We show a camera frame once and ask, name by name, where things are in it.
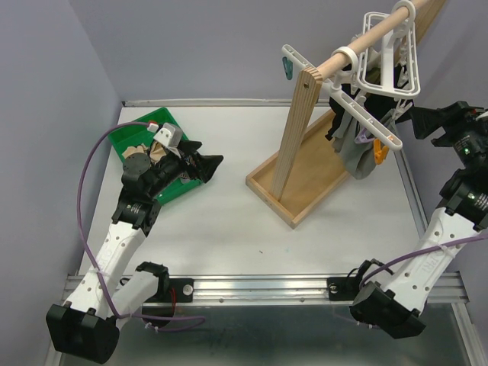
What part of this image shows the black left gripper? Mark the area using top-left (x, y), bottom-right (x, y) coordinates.
top-left (147, 139), bottom-right (223, 198)

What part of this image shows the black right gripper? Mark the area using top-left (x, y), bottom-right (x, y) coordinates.
top-left (412, 101), bottom-right (488, 174)

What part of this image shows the beige underwear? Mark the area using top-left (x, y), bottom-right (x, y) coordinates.
top-left (122, 141), bottom-right (168, 165)

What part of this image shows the grey underwear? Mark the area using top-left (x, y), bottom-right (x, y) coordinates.
top-left (329, 112), bottom-right (377, 180)

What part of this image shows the wooden clothes rack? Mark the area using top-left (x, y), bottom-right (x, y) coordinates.
top-left (246, 1), bottom-right (443, 227)

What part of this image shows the blue striped underwear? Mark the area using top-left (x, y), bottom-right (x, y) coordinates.
top-left (180, 152), bottom-right (203, 183)

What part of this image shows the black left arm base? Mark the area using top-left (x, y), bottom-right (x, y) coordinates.
top-left (136, 262), bottom-right (194, 303)

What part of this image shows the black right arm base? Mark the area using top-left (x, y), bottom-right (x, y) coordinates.
top-left (327, 258), bottom-right (383, 301)

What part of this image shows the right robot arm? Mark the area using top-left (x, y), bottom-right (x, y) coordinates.
top-left (350, 101), bottom-right (487, 339)

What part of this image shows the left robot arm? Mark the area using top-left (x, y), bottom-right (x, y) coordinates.
top-left (46, 140), bottom-right (223, 364)

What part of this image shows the black underwear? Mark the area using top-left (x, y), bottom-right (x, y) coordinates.
top-left (324, 64), bottom-right (413, 143)

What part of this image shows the white rectangular clip hanger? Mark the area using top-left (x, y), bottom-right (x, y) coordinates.
top-left (353, 1), bottom-right (421, 111)

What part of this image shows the white straight clip hanger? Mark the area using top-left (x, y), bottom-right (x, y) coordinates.
top-left (281, 44), bottom-right (403, 151)

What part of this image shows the orange clothes peg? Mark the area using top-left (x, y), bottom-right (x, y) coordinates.
top-left (373, 139), bottom-right (389, 165)

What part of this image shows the purple clothes peg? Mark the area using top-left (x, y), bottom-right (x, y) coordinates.
top-left (354, 129), bottom-right (376, 144)

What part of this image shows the teal clothes peg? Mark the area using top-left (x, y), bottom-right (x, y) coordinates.
top-left (281, 56), bottom-right (294, 80)

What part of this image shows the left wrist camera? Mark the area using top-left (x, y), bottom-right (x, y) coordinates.
top-left (147, 122), bottom-right (183, 157)

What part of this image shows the aluminium mounting rail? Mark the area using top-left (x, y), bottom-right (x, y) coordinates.
top-left (63, 271), bottom-right (470, 306)

